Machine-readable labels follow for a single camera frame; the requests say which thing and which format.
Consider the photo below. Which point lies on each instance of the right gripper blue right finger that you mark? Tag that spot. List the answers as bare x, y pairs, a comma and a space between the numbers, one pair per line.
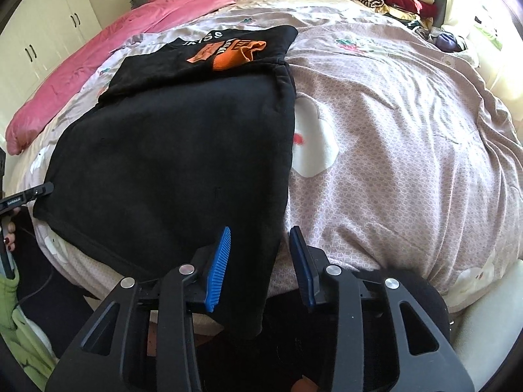
321, 282

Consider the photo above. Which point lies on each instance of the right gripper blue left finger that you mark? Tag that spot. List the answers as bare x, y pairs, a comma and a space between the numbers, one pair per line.
141, 337

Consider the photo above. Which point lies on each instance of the black sweatshirt with orange print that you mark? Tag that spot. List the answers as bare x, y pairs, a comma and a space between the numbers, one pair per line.
186, 141

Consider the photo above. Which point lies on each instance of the left hand red nails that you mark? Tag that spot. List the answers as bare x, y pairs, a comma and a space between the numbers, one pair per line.
9, 229

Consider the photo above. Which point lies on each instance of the green garment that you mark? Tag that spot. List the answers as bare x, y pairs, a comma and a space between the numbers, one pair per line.
27, 342

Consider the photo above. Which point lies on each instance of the pink patterned duvet cover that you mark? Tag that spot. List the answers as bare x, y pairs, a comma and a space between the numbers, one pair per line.
402, 157

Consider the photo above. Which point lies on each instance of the pink fleece blanket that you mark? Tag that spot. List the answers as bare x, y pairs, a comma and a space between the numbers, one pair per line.
69, 77

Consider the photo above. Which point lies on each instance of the purple and white underwear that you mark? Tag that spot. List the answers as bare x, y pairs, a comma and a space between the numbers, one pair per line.
448, 42

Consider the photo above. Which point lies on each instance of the white window curtain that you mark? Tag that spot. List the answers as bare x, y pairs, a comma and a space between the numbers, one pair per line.
488, 27

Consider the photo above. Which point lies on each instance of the cream wardrobe with black handles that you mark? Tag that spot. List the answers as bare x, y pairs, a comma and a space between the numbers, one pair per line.
37, 38

